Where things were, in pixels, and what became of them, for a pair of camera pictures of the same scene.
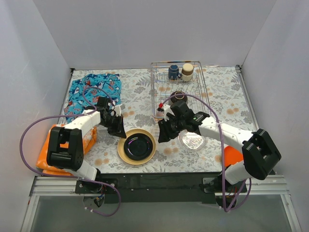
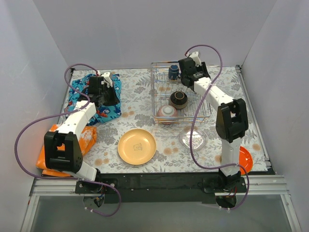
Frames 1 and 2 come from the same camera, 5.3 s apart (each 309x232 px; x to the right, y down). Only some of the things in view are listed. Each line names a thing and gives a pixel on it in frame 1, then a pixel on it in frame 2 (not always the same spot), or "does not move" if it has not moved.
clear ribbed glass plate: [191, 141] does not move
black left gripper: [115, 124] → [112, 97]
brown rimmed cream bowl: [178, 97] does not move
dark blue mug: [173, 73] does not move
